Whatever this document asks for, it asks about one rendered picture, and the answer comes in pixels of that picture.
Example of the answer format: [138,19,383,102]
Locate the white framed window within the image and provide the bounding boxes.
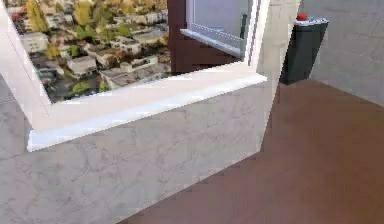
[0,0,272,153]

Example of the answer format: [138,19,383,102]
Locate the dark grey cabinet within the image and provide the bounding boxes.
[279,17,330,86]

